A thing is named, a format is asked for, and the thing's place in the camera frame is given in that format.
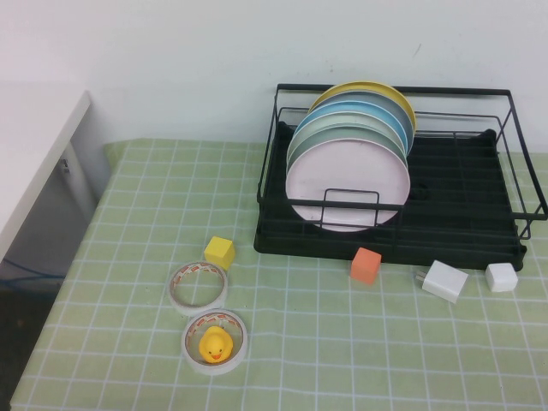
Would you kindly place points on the white cabinet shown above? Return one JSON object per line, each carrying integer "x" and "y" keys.
{"x": 30, "y": 137}

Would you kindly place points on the pale grey-green round plate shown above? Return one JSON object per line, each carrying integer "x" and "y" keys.
{"x": 335, "y": 119}

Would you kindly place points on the empty white tape roll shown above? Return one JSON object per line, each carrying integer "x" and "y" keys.
{"x": 176, "y": 295}

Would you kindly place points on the green checked tablecloth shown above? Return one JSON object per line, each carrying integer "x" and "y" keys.
{"x": 299, "y": 342}

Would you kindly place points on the black drip tray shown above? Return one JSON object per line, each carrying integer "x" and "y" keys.
{"x": 462, "y": 214}

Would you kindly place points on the grey round plate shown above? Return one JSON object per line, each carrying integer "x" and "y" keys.
{"x": 382, "y": 96}

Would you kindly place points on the white tape roll holding duck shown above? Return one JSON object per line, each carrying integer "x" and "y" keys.
{"x": 191, "y": 342}

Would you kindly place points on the light blue round plate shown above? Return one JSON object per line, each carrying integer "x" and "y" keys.
{"x": 365, "y": 106}

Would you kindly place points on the small dark cabinet latch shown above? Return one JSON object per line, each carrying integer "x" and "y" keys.
{"x": 64, "y": 164}

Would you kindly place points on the yellow round plate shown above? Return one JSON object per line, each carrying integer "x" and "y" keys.
{"x": 399, "y": 95}

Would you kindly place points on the white cube block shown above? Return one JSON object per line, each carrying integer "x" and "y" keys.
{"x": 501, "y": 277}

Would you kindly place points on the yellow rubber duck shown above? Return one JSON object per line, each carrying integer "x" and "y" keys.
{"x": 216, "y": 344}

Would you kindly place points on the white plug charger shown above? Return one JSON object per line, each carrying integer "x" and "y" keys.
{"x": 444, "y": 281}

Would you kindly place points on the yellow cube block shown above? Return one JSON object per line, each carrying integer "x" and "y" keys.
{"x": 218, "y": 252}

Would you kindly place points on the pink round plate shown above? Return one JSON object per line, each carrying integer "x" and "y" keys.
{"x": 347, "y": 180}

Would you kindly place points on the orange cube block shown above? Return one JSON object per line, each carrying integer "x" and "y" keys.
{"x": 365, "y": 265}

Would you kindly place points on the mint green round plate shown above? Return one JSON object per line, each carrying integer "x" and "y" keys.
{"x": 320, "y": 136}

